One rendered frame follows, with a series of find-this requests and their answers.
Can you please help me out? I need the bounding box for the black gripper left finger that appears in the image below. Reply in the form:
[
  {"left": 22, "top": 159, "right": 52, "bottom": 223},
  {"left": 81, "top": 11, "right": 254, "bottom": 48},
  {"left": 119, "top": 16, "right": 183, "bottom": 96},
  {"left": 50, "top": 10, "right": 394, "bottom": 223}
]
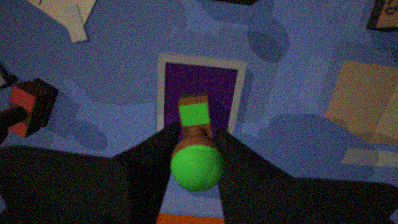
[{"left": 0, "top": 122, "right": 180, "bottom": 224}]

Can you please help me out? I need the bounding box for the green and brown stamp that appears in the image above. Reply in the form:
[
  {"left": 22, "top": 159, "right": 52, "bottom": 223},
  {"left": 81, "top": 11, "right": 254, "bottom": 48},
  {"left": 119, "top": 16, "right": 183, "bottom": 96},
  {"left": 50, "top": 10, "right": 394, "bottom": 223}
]
[{"left": 170, "top": 92, "right": 226, "bottom": 192}]

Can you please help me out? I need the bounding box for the beige flat bar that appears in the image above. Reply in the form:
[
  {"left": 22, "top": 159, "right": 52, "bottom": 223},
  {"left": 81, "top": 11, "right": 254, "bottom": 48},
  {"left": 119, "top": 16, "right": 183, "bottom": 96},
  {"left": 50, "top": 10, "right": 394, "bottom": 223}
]
[{"left": 341, "top": 148, "right": 398, "bottom": 168}]

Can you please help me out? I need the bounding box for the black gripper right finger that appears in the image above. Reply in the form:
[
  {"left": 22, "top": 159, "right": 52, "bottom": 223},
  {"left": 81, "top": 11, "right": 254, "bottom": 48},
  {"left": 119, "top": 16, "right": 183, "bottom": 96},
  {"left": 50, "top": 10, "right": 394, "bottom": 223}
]
[{"left": 213, "top": 127, "right": 398, "bottom": 224}]

